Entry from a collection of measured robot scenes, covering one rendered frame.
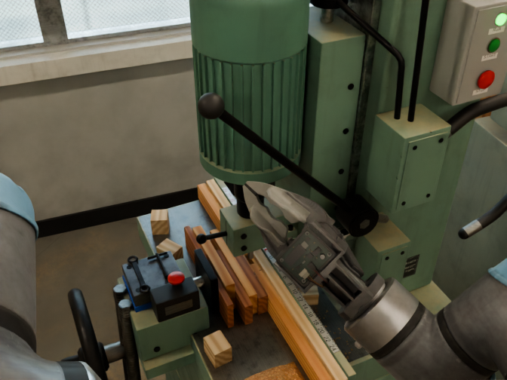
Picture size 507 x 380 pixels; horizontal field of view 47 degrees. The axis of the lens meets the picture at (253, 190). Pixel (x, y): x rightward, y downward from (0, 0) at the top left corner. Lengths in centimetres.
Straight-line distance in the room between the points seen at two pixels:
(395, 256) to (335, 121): 27
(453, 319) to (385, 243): 36
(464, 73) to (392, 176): 19
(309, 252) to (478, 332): 20
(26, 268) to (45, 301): 210
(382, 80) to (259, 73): 21
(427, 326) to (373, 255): 34
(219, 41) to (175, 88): 165
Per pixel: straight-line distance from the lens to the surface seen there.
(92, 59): 230
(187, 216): 136
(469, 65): 95
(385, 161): 97
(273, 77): 86
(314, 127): 97
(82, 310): 113
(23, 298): 39
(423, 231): 124
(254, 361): 108
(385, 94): 96
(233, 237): 107
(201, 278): 113
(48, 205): 270
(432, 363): 73
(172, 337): 111
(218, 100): 76
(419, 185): 99
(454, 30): 94
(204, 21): 84
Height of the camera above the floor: 178
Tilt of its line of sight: 38 degrees down
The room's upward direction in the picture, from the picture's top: straight up
